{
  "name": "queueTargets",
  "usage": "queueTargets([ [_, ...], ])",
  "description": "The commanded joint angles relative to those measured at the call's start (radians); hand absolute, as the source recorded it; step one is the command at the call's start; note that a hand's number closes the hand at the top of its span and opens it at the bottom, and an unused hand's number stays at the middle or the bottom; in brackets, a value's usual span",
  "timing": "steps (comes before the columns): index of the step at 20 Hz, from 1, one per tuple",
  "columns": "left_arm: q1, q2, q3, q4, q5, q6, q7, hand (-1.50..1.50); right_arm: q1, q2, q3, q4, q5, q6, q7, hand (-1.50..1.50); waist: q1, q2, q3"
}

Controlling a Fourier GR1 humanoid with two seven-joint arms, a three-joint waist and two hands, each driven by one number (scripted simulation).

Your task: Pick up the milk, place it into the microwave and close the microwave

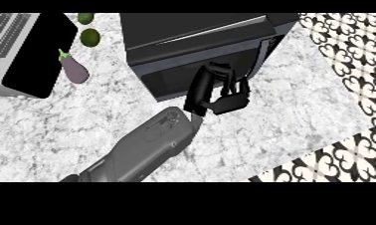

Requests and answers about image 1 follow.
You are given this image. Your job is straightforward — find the dark grey microwave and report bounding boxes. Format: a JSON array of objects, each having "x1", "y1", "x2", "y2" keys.
[{"x1": 119, "y1": 12, "x2": 301, "y2": 104}]

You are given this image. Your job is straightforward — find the green lime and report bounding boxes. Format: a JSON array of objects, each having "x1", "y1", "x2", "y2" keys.
[
  {"x1": 76, "y1": 12, "x2": 96, "y2": 26},
  {"x1": 79, "y1": 28, "x2": 103, "y2": 49}
]

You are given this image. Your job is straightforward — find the purple eggplant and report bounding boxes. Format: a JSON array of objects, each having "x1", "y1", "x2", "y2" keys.
[{"x1": 57, "y1": 48, "x2": 91, "y2": 85}]

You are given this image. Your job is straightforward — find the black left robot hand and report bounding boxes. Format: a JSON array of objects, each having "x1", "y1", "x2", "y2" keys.
[{"x1": 183, "y1": 62, "x2": 252, "y2": 117}]

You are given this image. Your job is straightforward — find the pale grey appliance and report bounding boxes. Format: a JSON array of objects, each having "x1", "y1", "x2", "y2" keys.
[{"x1": 0, "y1": 12, "x2": 41, "y2": 99}]

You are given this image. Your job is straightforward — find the dark microwave door with handle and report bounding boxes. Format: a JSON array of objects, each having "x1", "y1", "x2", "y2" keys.
[{"x1": 128, "y1": 35, "x2": 273, "y2": 104}]

